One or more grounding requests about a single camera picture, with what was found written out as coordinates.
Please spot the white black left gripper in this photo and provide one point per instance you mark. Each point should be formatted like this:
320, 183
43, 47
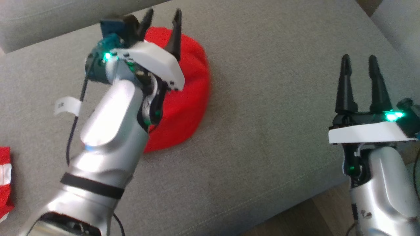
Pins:
157, 62

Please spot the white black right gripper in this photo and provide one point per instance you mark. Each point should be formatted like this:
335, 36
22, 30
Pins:
367, 132

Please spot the plain red garment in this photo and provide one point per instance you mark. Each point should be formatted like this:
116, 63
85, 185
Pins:
187, 108

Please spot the red garment with white stripe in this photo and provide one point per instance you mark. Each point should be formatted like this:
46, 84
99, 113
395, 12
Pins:
5, 183

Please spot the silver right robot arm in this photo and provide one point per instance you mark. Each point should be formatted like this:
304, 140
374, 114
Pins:
384, 190

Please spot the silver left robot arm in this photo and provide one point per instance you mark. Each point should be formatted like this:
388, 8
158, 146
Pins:
108, 131

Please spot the grey sofa cushion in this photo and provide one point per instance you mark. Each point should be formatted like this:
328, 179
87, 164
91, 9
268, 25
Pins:
400, 23

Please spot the light grey sofa seat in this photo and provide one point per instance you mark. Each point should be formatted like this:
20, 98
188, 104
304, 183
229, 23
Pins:
49, 19

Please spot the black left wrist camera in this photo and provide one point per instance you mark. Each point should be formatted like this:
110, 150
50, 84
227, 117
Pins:
113, 28

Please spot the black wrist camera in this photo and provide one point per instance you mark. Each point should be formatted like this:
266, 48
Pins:
113, 28
411, 113

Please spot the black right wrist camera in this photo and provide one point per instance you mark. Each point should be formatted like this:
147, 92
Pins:
411, 113

